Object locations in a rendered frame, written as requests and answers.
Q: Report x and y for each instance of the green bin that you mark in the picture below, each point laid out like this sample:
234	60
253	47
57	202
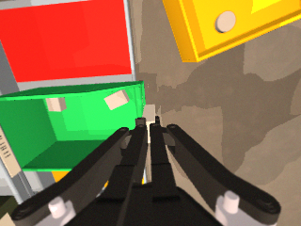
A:
45	140

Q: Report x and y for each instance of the pale peach round disc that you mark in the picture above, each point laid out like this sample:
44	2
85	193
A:
225	22

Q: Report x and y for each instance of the yellow bin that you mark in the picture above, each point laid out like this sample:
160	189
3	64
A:
253	18

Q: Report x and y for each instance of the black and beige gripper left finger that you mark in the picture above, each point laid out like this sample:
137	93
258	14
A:
120	160

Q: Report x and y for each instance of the small beige block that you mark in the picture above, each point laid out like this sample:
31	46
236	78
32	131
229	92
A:
56	104
117	99

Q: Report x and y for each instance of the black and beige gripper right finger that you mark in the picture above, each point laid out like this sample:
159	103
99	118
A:
234	201

